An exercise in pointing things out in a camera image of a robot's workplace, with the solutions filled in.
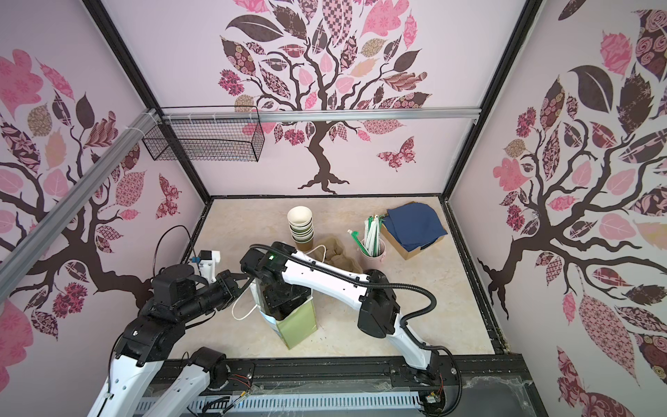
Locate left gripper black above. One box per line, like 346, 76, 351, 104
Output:
179, 270, 255, 323

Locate paper gift bag with handles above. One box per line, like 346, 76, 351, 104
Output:
249, 277, 318, 349

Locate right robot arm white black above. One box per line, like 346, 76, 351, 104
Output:
240, 242, 459, 381

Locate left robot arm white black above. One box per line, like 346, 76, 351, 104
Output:
89, 264, 252, 416

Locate stack of paper cups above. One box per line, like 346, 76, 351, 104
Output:
287, 206, 314, 252

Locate brown pulp cup carrier stack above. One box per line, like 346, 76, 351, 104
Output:
310, 236, 363, 274

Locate green wrapped straw leaning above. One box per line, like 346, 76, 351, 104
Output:
347, 229, 371, 256

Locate pink bucket straw holder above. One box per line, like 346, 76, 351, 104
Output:
357, 239, 387, 270

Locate cardboard box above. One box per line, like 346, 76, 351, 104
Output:
379, 223, 448, 261

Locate dark blue napkins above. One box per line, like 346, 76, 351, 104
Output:
383, 203, 447, 252

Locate white slotted cable duct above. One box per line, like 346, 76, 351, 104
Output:
134, 392, 423, 416

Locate black wire basket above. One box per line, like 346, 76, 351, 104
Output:
142, 104, 265, 163

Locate aluminium rail left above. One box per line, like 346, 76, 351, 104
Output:
1, 109, 159, 300

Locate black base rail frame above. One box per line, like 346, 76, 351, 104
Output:
96, 353, 548, 417

